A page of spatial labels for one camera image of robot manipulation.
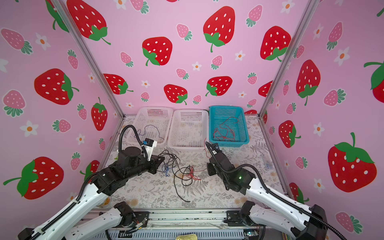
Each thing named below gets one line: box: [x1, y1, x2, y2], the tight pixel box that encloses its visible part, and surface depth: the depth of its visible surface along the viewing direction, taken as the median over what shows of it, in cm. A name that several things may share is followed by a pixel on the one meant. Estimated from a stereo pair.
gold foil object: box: [175, 234, 198, 240], surface depth 66 cm
